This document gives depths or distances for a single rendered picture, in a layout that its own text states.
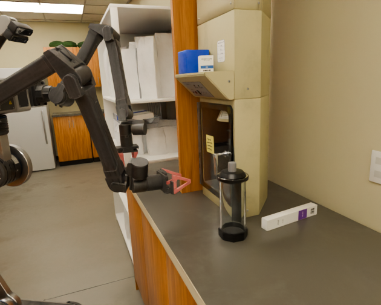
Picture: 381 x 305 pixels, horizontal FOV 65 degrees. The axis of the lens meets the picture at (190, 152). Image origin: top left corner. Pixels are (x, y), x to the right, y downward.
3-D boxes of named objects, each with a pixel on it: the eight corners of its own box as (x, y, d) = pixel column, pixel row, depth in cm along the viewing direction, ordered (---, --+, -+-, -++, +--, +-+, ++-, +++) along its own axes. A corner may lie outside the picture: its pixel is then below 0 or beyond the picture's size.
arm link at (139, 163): (118, 176, 113) (110, 190, 105) (118, 150, 107) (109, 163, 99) (149, 181, 112) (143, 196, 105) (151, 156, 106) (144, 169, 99)
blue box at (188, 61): (200, 73, 131) (199, 51, 129) (210, 72, 122) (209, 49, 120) (178, 74, 128) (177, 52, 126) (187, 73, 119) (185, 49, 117)
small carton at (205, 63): (211, 72, 117) (210, 55, 115) (213, 72, 112) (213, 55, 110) (198, 72, 116) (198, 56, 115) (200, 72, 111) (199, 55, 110)
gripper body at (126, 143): (139, 149, 142) (138, 134, 141) (117, 152, 139) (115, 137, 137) (136, 147, 148) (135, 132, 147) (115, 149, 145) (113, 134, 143)
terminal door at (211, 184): (202, 184, 146) (199, 101, 137) (233, 207, 118) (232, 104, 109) (201, 184, 146) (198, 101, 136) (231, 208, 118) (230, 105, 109)
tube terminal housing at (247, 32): (246, 185, 157) (247, 27, 139) (287, 208, 127) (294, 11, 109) (202, 193, 148) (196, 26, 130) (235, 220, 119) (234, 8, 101)
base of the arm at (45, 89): (45, 104, 154) (41, 81, 151) (59, 104, 153) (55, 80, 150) (34, 106, 146) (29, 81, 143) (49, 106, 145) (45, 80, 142)
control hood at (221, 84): (199, 96, 137) (198, 74, 135) (234, 99, 108) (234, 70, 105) (175, 98, 133) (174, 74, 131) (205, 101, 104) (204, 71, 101)
